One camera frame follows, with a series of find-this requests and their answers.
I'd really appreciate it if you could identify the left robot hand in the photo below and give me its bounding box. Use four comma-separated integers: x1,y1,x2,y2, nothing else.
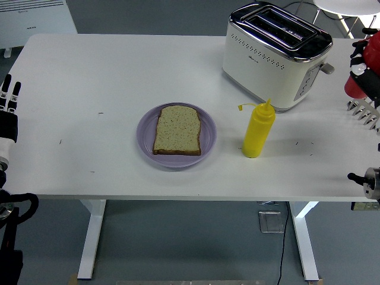
0,74,23,163

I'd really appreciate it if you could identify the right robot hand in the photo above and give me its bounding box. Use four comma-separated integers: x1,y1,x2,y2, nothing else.
349,28,380,107

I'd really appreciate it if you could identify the red squeeze bottle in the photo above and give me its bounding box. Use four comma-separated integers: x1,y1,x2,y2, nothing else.
344,29,380,99

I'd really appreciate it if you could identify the slice of bread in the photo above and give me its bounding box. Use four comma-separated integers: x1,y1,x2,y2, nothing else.
152,105,202,156

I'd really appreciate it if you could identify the metal toast rack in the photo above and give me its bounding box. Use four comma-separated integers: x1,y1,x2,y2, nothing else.
346,99,380,133

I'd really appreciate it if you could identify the white round side table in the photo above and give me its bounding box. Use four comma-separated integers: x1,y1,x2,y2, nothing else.
312,0,380,40

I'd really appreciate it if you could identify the white chrome toaster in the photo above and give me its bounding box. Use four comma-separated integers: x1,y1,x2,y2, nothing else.
221,1,335,114

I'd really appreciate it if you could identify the white floor appliance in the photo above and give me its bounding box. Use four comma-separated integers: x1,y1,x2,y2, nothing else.
0,0,79,59

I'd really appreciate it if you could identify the yellow squeeze bottle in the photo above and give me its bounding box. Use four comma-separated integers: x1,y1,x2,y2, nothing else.
237,99,277,159

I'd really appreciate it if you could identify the table control panel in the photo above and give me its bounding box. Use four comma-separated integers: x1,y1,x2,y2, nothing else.
350,201,380,212

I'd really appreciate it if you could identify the purple round plate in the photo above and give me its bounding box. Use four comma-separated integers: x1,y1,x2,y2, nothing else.
136,102,218,169

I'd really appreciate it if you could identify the white table leg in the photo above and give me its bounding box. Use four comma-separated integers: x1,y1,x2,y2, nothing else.
77,199,107,281
289,201,320,283

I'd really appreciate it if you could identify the metal floor socket plate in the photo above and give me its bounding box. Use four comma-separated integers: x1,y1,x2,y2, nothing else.
258,210,286,235

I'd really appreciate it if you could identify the black floor cable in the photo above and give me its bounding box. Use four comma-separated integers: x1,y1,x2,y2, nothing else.
277,201,290,285

